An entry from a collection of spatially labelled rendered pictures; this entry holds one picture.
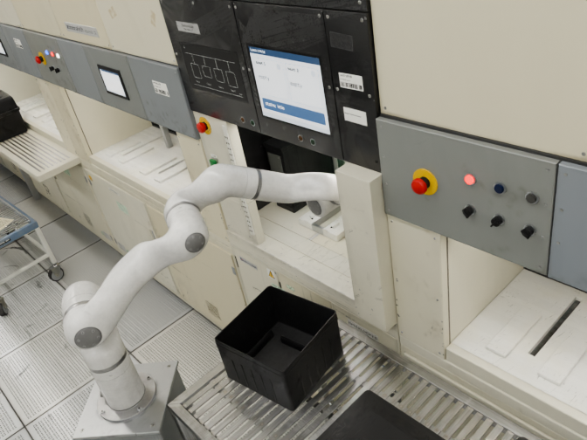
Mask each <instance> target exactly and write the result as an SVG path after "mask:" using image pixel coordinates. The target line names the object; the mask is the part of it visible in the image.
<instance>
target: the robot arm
mask: <svg viewBox="0 0 587 440"><path fill-rule="evenodd" d="M228 197H237V198H244V199H251V200H258V201H265V202H273V203H298V202H305V201H307V206H308V208H309V209H310V210H311V212H312V213H313V214H314V215H316V216H317V217H324V216H326V215H327V214H328V213H329V212H331V211H332V210H334V209H336V208H337V207H339V206H340V200H339V194H338V188H337V182H336V177H335V174H329V173H319V172H310V173H299V174H284V173H279V172H274V171H269V170H264V169H258V168H248V167H243V166H237V165H231V164H224V163H219V164H214V165H212V166H210V167H208V168H207V169H206V170H205V171H204V172H203V173H202V174H201V175H200V176H199V177H198V178H197V179H196V180H195V181H194V182H192V183H191V184H190V185H188V186H187V187H185V188H182V189H179V190H178V191H176V192H175V193H173V194H172V195H171V197H170V198H169V200H168V201H167V202H166V204H165V207H164V211H163V215H164V219H165V222H166V224H167V226H168V228H169V230H168V232H167V233H166V234H165V235H164V236H162V237H160V238H157V239H155V240H151V241H145V242H142V243H139V244H138V245H137V246H135V247H134V248H133V249H132V250H131V251H129V252H128V253H127V254H126V255H125V256H124V257H123V258H122V259H121V260H120V261H119V262H118V263H117V264H116V265H115V266H114V268H113V269H112V270H111V272H109V274H108V275H107V277H106V279H105V280H104V282H103V283H102V285H101V287H98V286H97V285H96V284H95V283H93V282H90V281H79V282H76V283H73V284H71V285H70V286H68V287H67V288H66V290H65V292H64V294H63V298H62V317H63V328H64V333H65V337H66V339H67V341H68V342H69V343H70V344H71V345H72V346H73V347H76V348H78V349H79V350H80V352H81V355H82V357H83V359H84V361H85V363H86V365H87V367H88V368H89V370H90V372H91V374H92V376H93V378H94V380H95V381H96V383H97V385H98V387H99V388H100V396H99V399H98V401H97V409H98V411H99V413H100V415H101V417H102V418H103V419H105V420H107V421H109V422H112V423H121V422H126V421H128V420H131V419H133V418H135V417H137V416H139V415H140V414H141V413H142V412H144V411H145V410H146V409H147V408H148V407H149V405H150V404H151V403H152V402H153V400H154V399H155V394H156V385H155V381H154V379H153V378H152V377H151V376H150V375H148V374H146V373H143V372H137V370H136V368H135V365H134V363H133V362H132V360H131V358H130V356H129V354H128V351H127V349H126V347H125V345H124V343H123V341H122V339H121V336H120V334H119V331H118V328H117V326H116V325H117V324H118V322H119V321H120V319H121V317H122V315H123V314H124V313H125V311H126V310H127V308H128V306H129V304H130V302H131V301H132V300H133V298H134V297H135V295H136V294H137V293H138V292H139V291H140V290H141V289H142V288H143V287H144V286H145V285H146V284H147V283H148V282H149V281H150V280H151V279H152V278H153V277H154V276H155V275H156V274H157V273H159V272H160V271H161V270H163V269H165V268H166V267H168V266H170V265H173V264H176V263H180V262H184V261H188V260H190V259H193V258H194V257H195V256H197V255H198V254H199V253H200V252H201V251H202V250H203V249H204V248H205V246H206V245H207V243H208V240H209V231H208V228H207V225H206V223H205V221H204V219H203V217H202V215H201V213H200V212H201V211H202V210H203V209H204V208H205V207H206V206H209V205H212V204H215V203H219V202H222V201H223V200H224V199H226V198H228Z"/></svg>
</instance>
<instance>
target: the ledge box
mask: <svg viewBox="0 0 587 440"><path fill-rule="evenodd" d="M19 110H20V107H19V106H18V105H17V104H16V102H15V100H14V99H13V98H12V97H11V96H10V95H9V94H8V93H6V92H4V91H3V90H0V142H1V141H5V140H8V139H9V138H11V137H14V136H16V135H19V134H22V133H24V132H26V131H27V127H26V125H25V123H24V120H23V117H22V115H21V113H20V111H19Z"/></svg>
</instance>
